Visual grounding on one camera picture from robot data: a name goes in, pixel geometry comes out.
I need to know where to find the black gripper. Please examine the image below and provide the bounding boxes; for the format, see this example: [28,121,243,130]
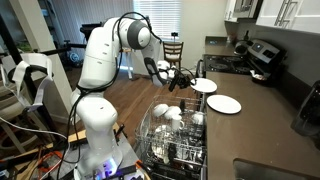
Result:
[175,73,198,90]

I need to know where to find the round white plate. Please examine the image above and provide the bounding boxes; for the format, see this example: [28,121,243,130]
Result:
[190,77,218,94]
[206,94,242,115]

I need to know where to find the grey robot base table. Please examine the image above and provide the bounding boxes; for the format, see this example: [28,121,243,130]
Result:
[59,131,148,180]

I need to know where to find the small white cup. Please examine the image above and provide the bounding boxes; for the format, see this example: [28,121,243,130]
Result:
[191,111,205,126]

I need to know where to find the white ceramic bowl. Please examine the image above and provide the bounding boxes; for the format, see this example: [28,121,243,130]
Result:
[163,105,183,120]
[152,103,170,118]

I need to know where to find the white ceramic mug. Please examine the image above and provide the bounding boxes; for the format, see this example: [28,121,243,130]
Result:
[171,114,185,131]

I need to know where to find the wooden chair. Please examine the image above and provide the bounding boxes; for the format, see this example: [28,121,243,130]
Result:
[162,41,185,70]

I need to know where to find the black stove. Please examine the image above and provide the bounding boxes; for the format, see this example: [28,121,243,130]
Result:
[196,39,288,83]

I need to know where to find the white window blinds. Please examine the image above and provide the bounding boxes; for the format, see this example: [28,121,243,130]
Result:
[132,0,183,42]

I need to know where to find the white upper cabinet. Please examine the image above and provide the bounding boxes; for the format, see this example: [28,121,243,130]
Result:
[224,0,238,23]

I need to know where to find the black dishwasher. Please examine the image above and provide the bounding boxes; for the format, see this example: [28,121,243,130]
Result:
[139,93,209,180]

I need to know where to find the stainless steel microwave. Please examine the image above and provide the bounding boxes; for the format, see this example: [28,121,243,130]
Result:
[232,0,264,20]

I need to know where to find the white upper cabinet door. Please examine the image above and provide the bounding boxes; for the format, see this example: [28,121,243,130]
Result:
[255,0,284,28]
[283,0,320,34]

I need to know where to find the black coffee maker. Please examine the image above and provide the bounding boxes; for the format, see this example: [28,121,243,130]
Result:
[290,79,320,138]

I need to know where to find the wire dishwasher rack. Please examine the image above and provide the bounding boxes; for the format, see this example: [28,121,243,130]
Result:
[134,94,208,174]

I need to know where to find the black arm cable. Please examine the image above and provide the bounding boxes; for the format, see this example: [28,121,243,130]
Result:
[56,11,164,180]

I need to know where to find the metal cabinet door handle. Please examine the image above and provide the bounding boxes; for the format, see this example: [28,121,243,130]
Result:
[274,0,288,26]
[282,0,298,28]

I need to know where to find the orange cable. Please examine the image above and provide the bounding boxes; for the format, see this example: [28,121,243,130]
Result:
[35,150,64,174]

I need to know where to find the white fabric strap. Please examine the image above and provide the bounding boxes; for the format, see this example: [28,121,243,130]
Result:
[0,52,54,113]

